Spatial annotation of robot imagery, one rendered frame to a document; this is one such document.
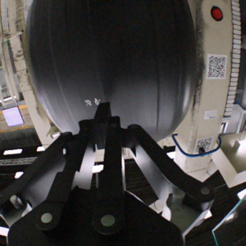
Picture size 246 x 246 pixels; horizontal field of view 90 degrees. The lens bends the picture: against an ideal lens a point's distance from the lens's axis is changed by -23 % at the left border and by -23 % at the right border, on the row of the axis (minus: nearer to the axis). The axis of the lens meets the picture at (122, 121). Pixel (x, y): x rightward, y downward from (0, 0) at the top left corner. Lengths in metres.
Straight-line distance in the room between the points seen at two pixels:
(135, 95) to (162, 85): 0.04
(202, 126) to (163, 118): 0.31
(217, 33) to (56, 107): 0.44
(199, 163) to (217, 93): 0.30
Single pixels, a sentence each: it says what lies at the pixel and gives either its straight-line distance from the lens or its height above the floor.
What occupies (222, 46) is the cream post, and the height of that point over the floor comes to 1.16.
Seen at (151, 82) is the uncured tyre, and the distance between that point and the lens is 0.22.
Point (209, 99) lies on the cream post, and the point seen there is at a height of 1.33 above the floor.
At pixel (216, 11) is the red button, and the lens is 0.49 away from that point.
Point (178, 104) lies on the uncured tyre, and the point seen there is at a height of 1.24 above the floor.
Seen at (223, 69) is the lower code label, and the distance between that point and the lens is 0.51.
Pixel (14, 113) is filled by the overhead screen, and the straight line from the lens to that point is 4.59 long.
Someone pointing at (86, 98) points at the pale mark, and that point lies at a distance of 0.23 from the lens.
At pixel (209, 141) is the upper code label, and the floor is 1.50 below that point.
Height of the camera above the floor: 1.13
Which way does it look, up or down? 31 degrees up
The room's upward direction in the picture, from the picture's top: 174 degrees clockwise
